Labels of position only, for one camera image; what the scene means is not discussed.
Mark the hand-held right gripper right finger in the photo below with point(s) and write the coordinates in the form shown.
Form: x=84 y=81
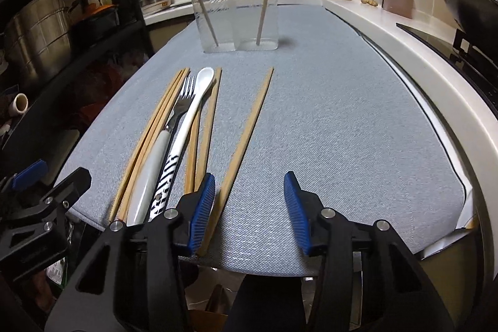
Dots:
x=295 y=211

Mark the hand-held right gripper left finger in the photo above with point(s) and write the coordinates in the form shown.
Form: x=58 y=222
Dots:
x=204 y=207

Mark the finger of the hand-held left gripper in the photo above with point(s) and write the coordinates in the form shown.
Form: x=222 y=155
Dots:
x=29 y=172
x=66 y=188

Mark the clear plastic utensil container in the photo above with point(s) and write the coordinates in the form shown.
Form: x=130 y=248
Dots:
x=233 y=5

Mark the small white cup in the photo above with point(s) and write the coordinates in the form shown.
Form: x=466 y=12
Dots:
x=18 y=104

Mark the grey fabric mat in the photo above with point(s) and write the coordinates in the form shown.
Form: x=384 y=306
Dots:
x=330 y=141

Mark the large steel pot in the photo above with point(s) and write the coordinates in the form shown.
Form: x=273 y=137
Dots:
x=39 y=32

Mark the orange lidded clay pot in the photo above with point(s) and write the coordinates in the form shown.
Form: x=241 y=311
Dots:
x=99 y=19

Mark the black metal shelf rack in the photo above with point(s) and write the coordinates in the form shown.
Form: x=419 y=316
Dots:
x=135 y=5

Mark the stacked steel pans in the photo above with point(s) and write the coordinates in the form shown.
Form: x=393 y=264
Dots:
x=157 y=5

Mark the ginger root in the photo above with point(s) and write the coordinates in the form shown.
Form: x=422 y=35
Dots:
x=369 y=2

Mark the black wok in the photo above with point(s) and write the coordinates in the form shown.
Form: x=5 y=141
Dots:
x=470 y=1

